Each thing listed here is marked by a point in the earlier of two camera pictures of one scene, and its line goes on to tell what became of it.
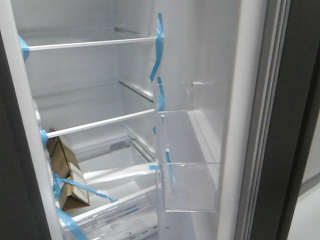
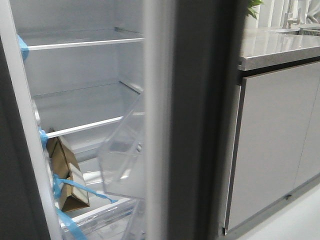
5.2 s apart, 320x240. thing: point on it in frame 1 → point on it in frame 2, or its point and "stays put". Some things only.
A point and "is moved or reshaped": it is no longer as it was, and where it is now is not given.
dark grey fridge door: [236, 81] is moved or reshaped
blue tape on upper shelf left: [25, 49] stays put
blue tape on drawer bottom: [78, 233] stays put
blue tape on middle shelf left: [44, 136] stays put
